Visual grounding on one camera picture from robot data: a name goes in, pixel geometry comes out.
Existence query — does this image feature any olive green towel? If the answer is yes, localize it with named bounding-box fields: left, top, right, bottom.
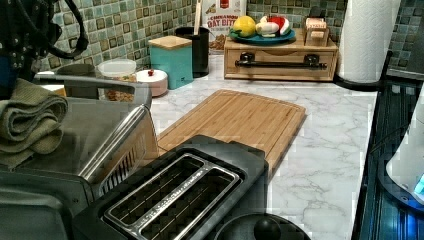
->
left=0, top=79, right=68, bottom=168

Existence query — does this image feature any black paper towel stand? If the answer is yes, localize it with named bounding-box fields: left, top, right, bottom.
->
left=333, top=50, right=393, bottom=92

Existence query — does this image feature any white paper towel roll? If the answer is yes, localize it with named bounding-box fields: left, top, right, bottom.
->
left=338, top=0, right=401, bottom=83

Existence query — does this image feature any bamboo cutting board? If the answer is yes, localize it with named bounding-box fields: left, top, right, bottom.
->
left=158, top=90, right=306, bottom=177

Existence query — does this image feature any pink bowl white lid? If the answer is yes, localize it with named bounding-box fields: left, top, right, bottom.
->
left=136, top=69, right=168, bottom=97

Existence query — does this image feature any black two-slot toaster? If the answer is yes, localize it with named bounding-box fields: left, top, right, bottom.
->
left=72, top=135, right=268, bottom=240

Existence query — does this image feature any teal canister wooden lid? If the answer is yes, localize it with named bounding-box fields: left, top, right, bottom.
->
left=149, top=35, right=194, bottom=90

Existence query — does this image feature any black utensil holder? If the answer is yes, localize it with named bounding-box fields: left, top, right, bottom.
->
left=175, top=27, right=209, bottom=78

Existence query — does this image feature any teal plate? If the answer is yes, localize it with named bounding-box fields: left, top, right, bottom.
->
left=228, top=30, right=296, bottom=46

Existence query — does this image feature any yellow toy lemon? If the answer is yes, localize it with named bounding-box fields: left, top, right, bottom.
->
left=232, top=16, right=256, bottom=37

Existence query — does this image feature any stainless steel toaster oven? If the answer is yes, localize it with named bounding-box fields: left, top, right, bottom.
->
left=1, top=76, right=158, bottom=240

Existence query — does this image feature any cinnamon oat bites cereal box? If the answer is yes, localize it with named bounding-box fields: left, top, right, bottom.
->
left=201, top=0, right=247, bottom=54

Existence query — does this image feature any clear cereal jar white lid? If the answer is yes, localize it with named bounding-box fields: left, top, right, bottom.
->
left=97, top=59, right=136, bottom=102

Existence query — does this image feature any white toy garlic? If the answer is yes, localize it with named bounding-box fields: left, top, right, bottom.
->
left=256, top=16, right=280, bottom=36

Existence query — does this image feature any toy watermelon slice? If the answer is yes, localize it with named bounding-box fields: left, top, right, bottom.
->
left=268, top=16, right=291, bottom=36

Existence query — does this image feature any black lid with knob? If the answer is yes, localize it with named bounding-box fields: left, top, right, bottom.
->
left=214, top=213, right=311, bottom=240

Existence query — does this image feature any small wooden packet holder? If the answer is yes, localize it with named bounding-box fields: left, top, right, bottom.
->
left=303, top=17, right=329, bottom=47

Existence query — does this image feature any white appliance on black base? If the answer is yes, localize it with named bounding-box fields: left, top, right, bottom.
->
left=382, top=90, right=424, bottom=214

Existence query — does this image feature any dark glass stovetop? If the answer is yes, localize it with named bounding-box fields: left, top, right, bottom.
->
left=351, top=75, right=423, bottom=240

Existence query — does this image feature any wooden drawer box black handle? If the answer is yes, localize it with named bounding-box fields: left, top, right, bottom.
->
left=224, top=29, right=338, bottom=82

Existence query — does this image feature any wooden utensil handle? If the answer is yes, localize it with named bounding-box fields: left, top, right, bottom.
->
left=193, top=0, right=202, bottom=36

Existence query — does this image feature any black robot arm with cables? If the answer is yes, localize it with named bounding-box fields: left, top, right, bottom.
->
left=0, top=0, right=88, bottom=100

